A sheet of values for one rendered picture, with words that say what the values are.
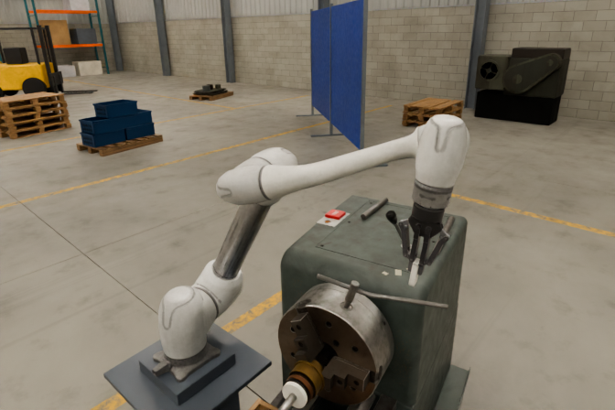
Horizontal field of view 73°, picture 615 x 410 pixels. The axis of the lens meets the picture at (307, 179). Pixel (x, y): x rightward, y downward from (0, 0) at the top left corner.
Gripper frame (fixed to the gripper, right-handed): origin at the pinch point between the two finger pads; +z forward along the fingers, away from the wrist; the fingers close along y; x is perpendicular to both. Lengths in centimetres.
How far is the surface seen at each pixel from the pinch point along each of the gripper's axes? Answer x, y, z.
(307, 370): -24.4, -16.0, 22.8
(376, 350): -12.0, -3.0, 18.9
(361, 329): -12.8, -7.7, 13.9
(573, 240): 338, 71, 126
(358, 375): -17.4, -5.0, 24.0
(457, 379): 53, 15, 78
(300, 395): -29.8, -14.6, 25.5
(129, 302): 63, -215, 158
